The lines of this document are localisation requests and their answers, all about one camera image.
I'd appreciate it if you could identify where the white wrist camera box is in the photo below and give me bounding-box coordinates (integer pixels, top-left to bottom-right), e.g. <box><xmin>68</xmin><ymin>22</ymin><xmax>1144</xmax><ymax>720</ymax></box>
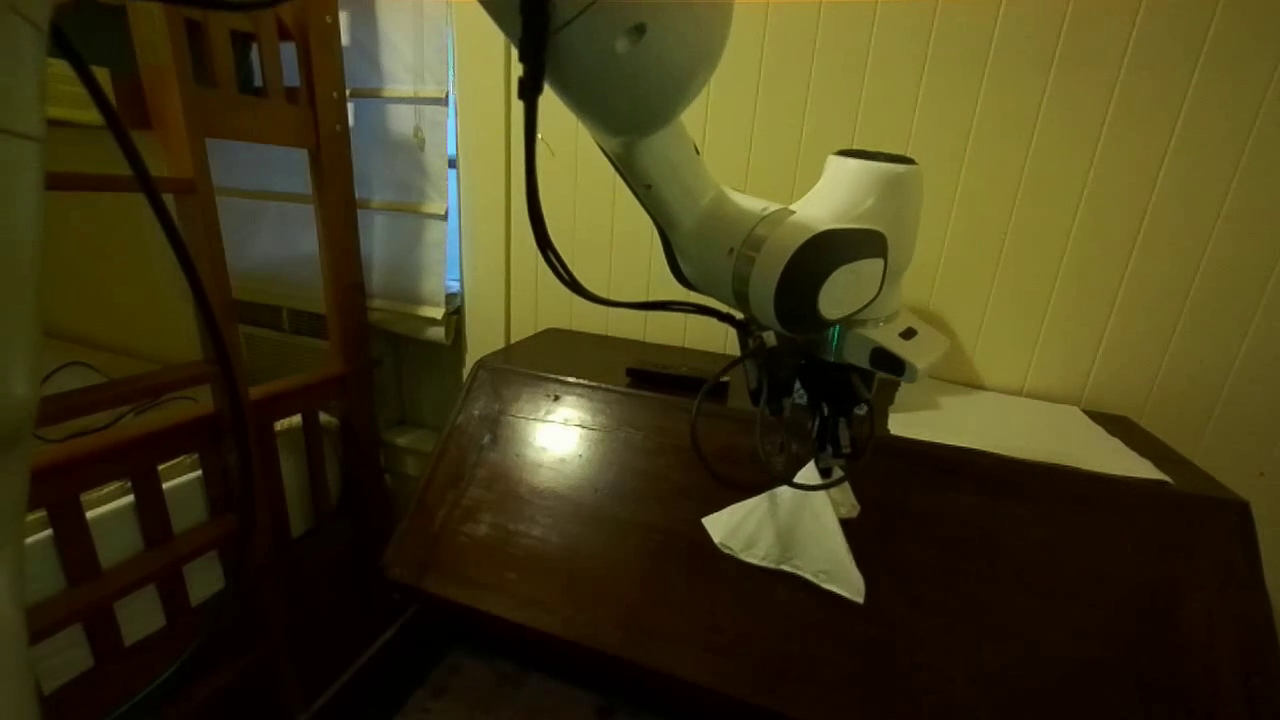
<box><xmin>835</xmin><ymin>306</ymin><xmax>957</xmax><ymax>387</ymax></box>

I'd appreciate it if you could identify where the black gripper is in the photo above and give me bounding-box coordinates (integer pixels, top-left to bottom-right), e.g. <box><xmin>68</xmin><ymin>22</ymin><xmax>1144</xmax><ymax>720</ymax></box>
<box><xmin>746</xmin><ymin>330</ymin><xmax>896</xmax><ymax>483</ymax></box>

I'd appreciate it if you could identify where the thick black base cable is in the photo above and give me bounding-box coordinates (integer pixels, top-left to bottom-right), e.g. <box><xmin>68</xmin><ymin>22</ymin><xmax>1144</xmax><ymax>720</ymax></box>
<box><xmin>48</xmin><ymin>21</ymin><xmax>260</xmax><ymax>545</ymax></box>

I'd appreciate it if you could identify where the dark wooden desk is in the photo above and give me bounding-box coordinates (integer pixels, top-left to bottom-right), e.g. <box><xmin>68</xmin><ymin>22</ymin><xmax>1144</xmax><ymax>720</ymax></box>
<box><xmin>386</xmin><ymin>325</ymin><xmax>1280</xmax><ymax>720</ymax></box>

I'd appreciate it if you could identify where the white tissue square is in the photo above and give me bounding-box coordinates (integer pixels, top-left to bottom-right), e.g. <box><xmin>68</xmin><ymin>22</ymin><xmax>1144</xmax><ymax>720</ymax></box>
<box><xmin>700</xmin><ymin>454</ymin><xmax>872</xmax><ymax>607</ymax></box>

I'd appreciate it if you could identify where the white paper sheet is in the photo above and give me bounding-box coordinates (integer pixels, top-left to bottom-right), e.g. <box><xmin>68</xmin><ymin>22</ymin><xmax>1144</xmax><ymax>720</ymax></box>
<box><xmin>884</xmin><ymin>377</ymin><xmax>1177</xmax><ymax>483</ymax></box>

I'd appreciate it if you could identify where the white window blind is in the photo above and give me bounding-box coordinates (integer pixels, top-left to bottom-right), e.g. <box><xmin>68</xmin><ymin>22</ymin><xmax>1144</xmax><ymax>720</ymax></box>
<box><xmin>203</xmin><ymin>0</ymin><xmax>467</xmax><ymax>329</ymax></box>

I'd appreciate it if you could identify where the black remote control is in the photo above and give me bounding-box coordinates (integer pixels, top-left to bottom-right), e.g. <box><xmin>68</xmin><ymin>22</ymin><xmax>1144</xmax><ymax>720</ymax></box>
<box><xmin>623</xmin><ymin>365</ymin><xmax>731</xmax><ymax>399</ymax></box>

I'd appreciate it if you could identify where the black robot wrist cable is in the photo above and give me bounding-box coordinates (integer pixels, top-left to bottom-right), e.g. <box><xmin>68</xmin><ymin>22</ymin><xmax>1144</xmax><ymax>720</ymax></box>
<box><xmin>512</xmin><ymin>0</ymin><xmax>863</xmax><ymax>496</ymax></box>

